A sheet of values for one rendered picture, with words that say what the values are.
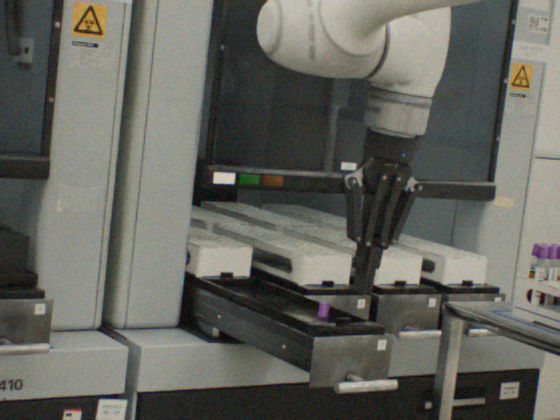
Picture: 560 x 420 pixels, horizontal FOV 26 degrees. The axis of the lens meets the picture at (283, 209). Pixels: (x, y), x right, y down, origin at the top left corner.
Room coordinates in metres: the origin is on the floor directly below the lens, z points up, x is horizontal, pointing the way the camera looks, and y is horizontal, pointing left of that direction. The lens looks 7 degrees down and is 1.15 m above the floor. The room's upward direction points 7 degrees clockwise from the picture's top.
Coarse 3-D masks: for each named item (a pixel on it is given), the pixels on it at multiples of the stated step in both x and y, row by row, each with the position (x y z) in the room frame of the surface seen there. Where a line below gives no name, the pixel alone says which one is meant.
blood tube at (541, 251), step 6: (540, 246) 1.79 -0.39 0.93; (546, 246) 1.79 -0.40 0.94; (540, 252) 1.79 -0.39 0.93; (546, 252) 1.79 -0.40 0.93; (540, 258) 1.79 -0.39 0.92; (546, 258) 1.79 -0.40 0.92; (540, 264) 1.79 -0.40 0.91; (540, 270) 1.79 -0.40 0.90; (534, 276) 1.80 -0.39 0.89; (540, 276) 1.79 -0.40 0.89; (534, 294) 1.79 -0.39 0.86; (534, 300) 1.79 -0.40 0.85
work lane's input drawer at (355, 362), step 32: (192, 288) 1.84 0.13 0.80; (224, 288) 1.78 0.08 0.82; (256, 288) 1.89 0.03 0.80; (224, 320) 1.75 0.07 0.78; (256, 320) 1.68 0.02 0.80; (288, 320) 1.63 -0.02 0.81; (320, 320) 1.69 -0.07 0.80; (352, 320) 1.69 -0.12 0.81; (288, 352) 1.61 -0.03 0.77; (320, 352) 1.57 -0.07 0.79; (352, 352) 1.60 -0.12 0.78; (384, 352) 1.63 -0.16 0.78; (320, 384) 1.57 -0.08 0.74; (352, 384) 1.55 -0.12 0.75; (384, 384) 1.58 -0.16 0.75
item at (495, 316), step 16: (448, 304) 1.86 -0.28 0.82; (464, 304) 1.87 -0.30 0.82; (480, 304) 1.88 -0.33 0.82; (496, 304) 1.90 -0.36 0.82; (512, 304) 1.92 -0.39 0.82; (448, 320) 1.86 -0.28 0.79; (464, 320) 1.82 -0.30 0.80; (480, 320) 1.79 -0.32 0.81; (496, 320) 1.76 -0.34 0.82; (512, 320) 1.78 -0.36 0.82; (528, 320) 1.79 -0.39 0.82; (448, 336) 1.85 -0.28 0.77; (512, 336) 1.73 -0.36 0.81; (528, 336) 1.70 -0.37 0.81; (544, 336) 1.68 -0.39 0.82; (448, 352) 1.85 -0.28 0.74; (448, 368) 1.85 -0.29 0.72; (448, 384) 1.85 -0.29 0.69; (432, 400) 1.87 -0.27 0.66; (448, 400) 1.86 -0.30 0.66; (432, 416) 1.86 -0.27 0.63; (448, 416) 1.86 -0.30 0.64
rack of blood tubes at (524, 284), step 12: (516, 288) 1.82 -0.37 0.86; (528, 288) 1.80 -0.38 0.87; (540, 288) 1.78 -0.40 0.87; (552, 288) 1.75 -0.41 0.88; (516, 300) 1.82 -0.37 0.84; (516, 312) 1.81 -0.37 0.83; (528, 312) 1.79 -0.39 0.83; (540, 312) 1.77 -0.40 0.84; (552, 312) 1.75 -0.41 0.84; (552, 324) 1.75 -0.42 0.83
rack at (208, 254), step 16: (192, 240) 1.92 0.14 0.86; (208, 240) 1.94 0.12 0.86; (224, 240) 1.96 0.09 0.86; (192, 256) 1.88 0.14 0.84; (208, 256) 1.87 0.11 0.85; (224, 256) 1.88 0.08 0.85; (240, 256) 1.90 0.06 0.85; (192, 272) 1.87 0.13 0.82; (208, 272) 1.87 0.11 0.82; (240, 272) 1.90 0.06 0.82
